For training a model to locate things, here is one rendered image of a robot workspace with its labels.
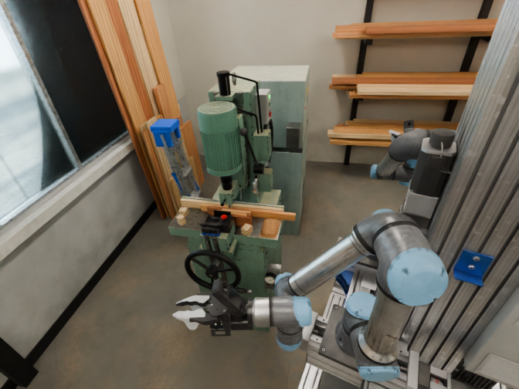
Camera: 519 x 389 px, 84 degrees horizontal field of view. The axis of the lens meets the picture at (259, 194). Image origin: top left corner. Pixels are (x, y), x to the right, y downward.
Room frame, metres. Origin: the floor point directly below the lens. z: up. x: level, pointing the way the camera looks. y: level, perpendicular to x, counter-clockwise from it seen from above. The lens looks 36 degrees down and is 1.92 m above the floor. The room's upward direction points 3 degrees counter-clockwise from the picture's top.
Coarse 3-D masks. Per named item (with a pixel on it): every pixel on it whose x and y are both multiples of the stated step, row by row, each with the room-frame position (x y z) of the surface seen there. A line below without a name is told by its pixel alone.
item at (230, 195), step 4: (232, 180) 1.33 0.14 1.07; (236, 180) 1.33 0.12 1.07; (232, 184) 1.29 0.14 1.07; (236, 184) 1.29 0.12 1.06; (232, 188) 1.25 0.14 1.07; (236, 188) 1.29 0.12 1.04; (220, 192) 1.22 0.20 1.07; (224, 192) 1.22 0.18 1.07; (228, 192) 1.22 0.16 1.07; (232, 192) 1.22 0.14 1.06; (236, 192) 1.28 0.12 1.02; (220, 196) 1.21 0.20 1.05; (224, 196) 1.21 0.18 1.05; (228, 196) 1.20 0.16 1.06; (232, 196) 1.21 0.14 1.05; (220, 200) 1.21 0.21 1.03; (228, 200) 1.20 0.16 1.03; (232, 200) 1.21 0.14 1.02; (224, 204) 1.21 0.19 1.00; (228, 204) 1.20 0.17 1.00
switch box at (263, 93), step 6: (264, 90) 1.54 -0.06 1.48; (264, 96) 1.48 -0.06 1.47; (264, 102) 1.48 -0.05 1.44; (258, 108) 1.48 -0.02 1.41; (264, 108) 1.48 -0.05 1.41; (270, 108) 1.56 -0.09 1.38; (258, 114) 1.49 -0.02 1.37; (264, 114) 1.48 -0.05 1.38; (258, 120) 1.49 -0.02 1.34; (264, 120) 1.48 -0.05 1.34
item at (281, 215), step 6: (204, 204) 1.30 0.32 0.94; (204, 210) 1.28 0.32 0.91; (252, 210) 1.22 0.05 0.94; (258, 210) 1.22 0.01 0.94; (264, 210) 1.21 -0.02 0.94; (252, 216) 1.21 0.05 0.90; (258, 216) 1.20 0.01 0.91; (264, 216) 1.20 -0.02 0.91; (270, 216) 1.19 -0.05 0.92; (276, 216) 1.18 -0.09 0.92; (282, 216) 1.17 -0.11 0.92; (288, 216) 1.16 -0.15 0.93; (294, 216) 1.16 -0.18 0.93
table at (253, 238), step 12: (192, 216) 1.25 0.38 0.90; (204, 216) 1.24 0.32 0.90; (168, 228) 1.17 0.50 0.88; (180, 228) 1.15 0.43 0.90; (192, 228) 1.14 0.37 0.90; (240, 228) 1.12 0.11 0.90; (240, 240) 1.07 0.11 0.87; (252, 240) 1.05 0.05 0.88; (264, 240) 1.04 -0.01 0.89; (276, 240) 1.02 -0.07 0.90; (228, 252) 0.99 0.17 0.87
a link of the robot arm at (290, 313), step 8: (272, 296) 0.47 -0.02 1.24; (280, 296) 0.47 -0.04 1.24; (288, 296) 0.46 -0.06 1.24; (296, 296) 0.46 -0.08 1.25; (304, 296) 0.46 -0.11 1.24; (272, 304) 0.44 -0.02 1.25; (280, 304) 0.44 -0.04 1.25; (288, 304) 0.43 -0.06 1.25; (296, 304) 0.43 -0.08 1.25; (304, 304) 0.43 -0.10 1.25; (272, 312) 0.42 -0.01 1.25; (280, 312) 0.42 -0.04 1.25; (288, 312) 0.42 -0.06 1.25; (296, 312) 0.42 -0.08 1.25; (304, 312) 0.41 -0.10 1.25; (272, 320) 0.41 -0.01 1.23; (280, 320) 0.41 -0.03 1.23; (288, 320) 0.40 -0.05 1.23; (296, 320) 0.40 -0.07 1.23; (304, 320) 0.40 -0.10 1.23; (280, 328) 0.41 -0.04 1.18; (288, 328) 0.40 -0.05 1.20; (296, 328) 0.40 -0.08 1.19
